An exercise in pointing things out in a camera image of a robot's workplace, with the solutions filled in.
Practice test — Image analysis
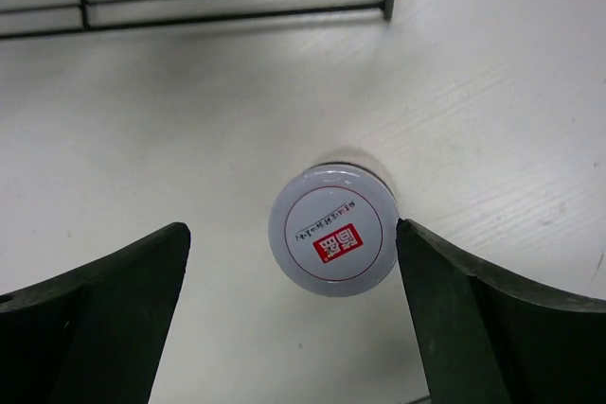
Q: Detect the dark spice jar white lid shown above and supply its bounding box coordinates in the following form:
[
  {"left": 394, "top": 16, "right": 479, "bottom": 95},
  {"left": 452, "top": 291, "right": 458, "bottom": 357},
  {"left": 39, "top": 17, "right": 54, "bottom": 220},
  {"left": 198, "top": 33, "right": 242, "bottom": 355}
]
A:
[{"left": 268, "top": 162, "right": 399, "bottom": 297}]

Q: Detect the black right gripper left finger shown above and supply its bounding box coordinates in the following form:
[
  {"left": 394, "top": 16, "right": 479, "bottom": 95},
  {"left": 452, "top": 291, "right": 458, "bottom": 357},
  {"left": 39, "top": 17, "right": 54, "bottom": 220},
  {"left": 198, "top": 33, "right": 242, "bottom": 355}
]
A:
[{"left": 1, "top": 222, "right": 190, "bottom": 403}]

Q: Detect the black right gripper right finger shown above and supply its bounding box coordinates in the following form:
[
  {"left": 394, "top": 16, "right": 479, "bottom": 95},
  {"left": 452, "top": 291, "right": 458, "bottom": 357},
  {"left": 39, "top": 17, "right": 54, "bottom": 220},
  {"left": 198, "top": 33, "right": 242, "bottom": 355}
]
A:
[{"left": 397, "top": 220, "right": 605, "bottom": 403}]

